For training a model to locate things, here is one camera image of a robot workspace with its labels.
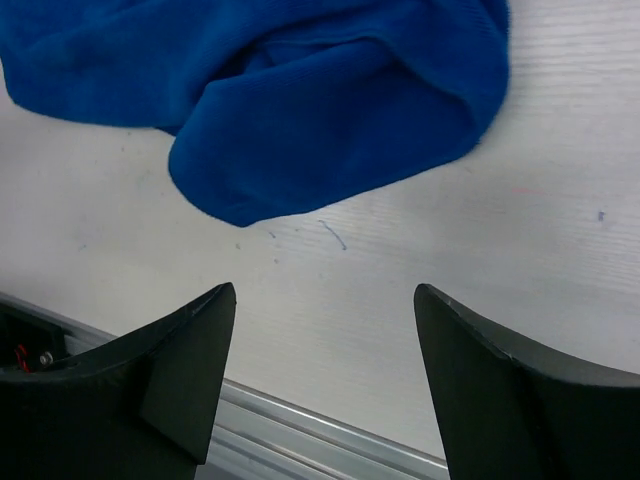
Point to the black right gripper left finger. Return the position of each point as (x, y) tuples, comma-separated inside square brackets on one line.
[(141, 406)]

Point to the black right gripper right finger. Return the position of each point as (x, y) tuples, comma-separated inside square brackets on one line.
[(509, 407)]

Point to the blue microfiber towel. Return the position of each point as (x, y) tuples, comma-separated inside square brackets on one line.
[(276, 107)]

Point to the aluminium mounting rail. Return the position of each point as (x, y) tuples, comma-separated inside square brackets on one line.
[(255, 436)]

